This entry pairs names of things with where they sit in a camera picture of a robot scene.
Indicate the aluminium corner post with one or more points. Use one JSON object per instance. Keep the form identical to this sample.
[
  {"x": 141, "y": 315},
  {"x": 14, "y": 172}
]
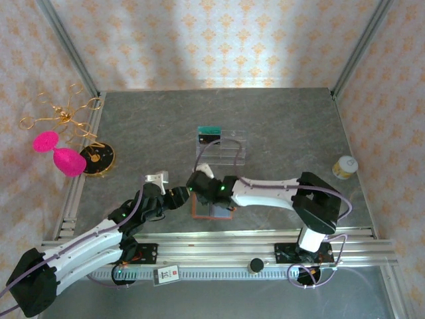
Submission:
[
  {"x": 66, "y": 43},
  {"x": 362, "y": 43}
]

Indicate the aluminium side frame rail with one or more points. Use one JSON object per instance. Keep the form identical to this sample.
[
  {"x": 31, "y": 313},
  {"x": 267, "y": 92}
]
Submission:
[
  {"x": 348, "y": 146},
  {"x": 89, "y": 139}
]

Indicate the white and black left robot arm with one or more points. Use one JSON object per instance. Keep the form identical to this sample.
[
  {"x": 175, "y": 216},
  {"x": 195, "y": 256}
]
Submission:
[{"x": 83, "y": 244}]

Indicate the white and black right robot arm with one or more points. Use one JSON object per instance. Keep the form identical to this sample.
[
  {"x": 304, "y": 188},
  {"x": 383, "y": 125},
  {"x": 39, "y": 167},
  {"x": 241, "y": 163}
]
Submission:
[{"x": 265, "y": 196}]

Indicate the pink hourglass-shaped ornament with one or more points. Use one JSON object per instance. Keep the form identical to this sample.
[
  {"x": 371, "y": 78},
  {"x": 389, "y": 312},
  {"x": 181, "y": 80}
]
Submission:
[{"x": 68, "y": 161}]

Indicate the white label card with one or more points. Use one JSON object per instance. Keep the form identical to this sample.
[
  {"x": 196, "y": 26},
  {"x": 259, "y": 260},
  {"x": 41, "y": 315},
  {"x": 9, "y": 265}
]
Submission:
[{"x": 166, "y": 275}]

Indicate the black round knob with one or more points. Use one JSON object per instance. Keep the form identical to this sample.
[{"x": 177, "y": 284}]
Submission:
[{"x": 256, "y": 264}]

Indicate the black round gold-rimmed disc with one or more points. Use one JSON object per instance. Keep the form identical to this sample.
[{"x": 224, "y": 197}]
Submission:
[{"x": 103, "y": 159}]

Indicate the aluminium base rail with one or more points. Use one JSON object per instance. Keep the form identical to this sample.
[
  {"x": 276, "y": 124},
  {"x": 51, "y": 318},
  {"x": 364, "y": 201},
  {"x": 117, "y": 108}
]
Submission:
[{"x": 216, "y": 246}]

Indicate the clear acrylic card stand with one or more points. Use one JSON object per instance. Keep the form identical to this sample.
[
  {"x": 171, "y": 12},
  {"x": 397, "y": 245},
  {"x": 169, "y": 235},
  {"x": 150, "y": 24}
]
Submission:
[{"x": 229, "y": 151}]

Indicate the orange card holder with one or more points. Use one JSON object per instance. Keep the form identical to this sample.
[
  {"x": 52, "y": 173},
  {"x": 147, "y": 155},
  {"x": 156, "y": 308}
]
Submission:
[{"x": 219, "y": 214}]

